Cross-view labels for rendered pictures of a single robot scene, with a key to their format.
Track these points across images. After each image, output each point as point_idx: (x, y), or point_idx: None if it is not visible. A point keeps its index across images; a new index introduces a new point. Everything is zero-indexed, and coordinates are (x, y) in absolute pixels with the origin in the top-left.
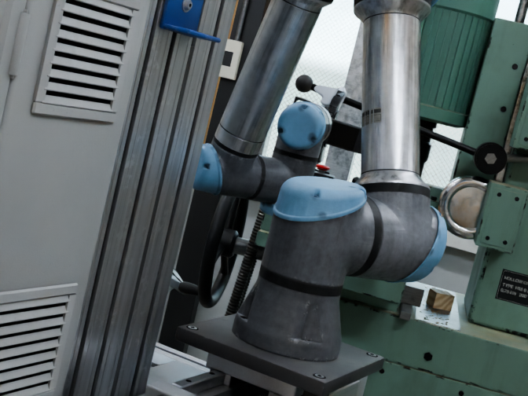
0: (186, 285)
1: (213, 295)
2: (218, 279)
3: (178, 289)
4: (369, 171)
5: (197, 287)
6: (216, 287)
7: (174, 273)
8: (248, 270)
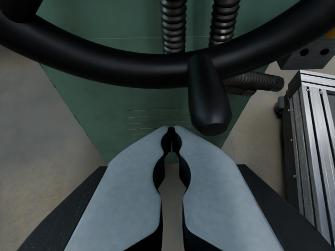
0: (228, 98)
1: (171, 54)
2: (59, 39)
3: (217, 134)
4: None
5: (213, 69)
6: (103, 51)
7: (156, 165)
8: None
